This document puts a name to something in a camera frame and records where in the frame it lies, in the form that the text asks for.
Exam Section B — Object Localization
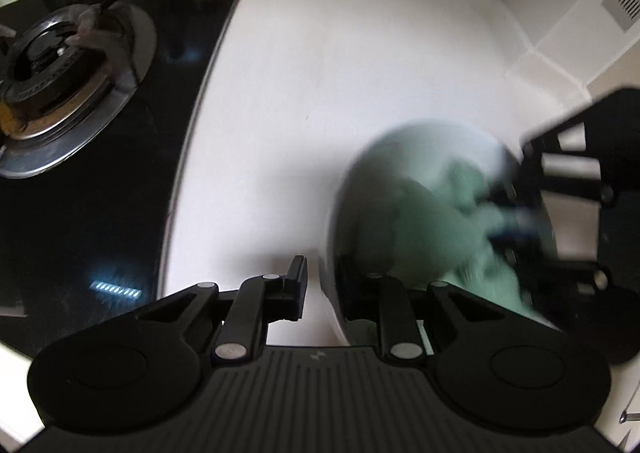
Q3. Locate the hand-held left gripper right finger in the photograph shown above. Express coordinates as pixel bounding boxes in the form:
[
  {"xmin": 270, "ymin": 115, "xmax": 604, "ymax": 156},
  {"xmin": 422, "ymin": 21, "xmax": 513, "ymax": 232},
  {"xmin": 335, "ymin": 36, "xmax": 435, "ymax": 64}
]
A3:
[{"xmin": 340, "ymin": 258, "xmax": 506, "ymax": 364}]

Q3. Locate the black glass gas cooktop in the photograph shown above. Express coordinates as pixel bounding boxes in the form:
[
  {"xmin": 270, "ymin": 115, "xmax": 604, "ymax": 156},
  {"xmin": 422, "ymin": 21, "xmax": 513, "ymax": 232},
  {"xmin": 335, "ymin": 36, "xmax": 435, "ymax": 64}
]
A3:
[{"xmin": 0, "ymin": 0, "xmax": 248, "ymax": 359}]

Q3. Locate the steel gas burner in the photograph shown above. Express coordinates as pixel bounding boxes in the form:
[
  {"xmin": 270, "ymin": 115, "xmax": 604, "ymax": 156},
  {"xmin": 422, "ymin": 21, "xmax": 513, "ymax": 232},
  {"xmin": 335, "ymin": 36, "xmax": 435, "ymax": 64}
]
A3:
[{"xmin": 0, "ymin": 3, "xmax": 158, "ymax": 180}]

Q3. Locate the green microfibre cloth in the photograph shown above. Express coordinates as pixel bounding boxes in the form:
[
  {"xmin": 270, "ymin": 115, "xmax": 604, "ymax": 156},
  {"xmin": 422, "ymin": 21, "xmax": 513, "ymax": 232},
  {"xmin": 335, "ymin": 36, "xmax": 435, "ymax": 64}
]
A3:
[{"xmin": 395, "ymin": 158, "xmax": 556, "ymax": 329}]

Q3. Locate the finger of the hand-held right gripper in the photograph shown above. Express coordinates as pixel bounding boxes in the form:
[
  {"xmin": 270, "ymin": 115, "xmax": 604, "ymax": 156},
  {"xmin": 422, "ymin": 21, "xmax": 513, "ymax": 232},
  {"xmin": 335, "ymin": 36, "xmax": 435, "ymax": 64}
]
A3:
[
  {"xmin": 489, "ymin": 225, "xmax": 613, "ymax": 329},
  {"xmin": 492, "ymin": 105, "xmax": 616, "ymax": 214}
]

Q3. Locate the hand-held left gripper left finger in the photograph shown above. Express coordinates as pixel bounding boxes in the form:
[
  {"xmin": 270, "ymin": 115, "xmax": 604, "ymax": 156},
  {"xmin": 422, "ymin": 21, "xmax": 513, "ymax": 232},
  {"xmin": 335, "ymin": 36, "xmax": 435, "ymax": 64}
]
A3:
[{"xmin": 136, "ymin": 255, "xmax": 308, "ymax": 365}]

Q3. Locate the white bowl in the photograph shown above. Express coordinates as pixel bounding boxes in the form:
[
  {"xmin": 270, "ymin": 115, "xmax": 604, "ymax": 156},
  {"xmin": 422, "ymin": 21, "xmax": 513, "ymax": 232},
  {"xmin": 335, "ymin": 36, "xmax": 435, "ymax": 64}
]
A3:
[{"xmin": 320, "ymin": 119, "xmax": 563, "ymax": 349}]

